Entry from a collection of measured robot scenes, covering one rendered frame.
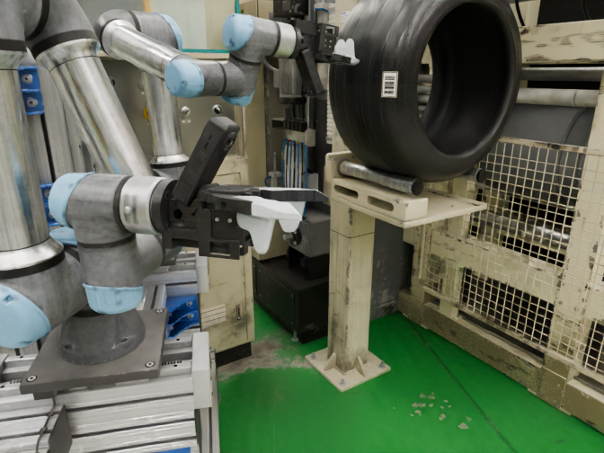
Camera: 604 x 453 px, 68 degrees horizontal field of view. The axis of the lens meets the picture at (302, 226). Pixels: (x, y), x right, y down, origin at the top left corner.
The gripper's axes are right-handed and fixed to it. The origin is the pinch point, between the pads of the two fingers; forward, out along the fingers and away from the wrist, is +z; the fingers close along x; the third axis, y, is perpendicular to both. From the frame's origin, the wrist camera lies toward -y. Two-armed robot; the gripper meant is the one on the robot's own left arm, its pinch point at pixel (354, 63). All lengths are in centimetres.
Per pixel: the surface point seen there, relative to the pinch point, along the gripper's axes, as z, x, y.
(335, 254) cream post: 30, 34, -67
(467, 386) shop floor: 75, -6, -114
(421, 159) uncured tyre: 17.5, -12.1, -22.5
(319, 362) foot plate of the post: 32, 38, -118
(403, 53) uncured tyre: 5.3, -11.7, 2.9
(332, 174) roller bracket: 15.1, 23.4, -33.3
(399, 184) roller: 17.4, -5.8, -30.7
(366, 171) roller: 17.7, 9.5, -29.5
